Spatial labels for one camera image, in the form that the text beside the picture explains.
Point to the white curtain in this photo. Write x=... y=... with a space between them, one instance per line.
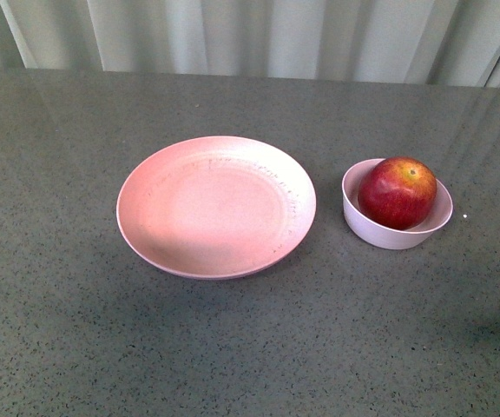
x=430 y=42

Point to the red apple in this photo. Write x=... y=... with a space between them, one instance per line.
x=398 y=193

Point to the pink plate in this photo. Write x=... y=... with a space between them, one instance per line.
x=216 y=207

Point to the pale pink bowl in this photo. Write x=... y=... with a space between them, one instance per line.
x=379 y=235

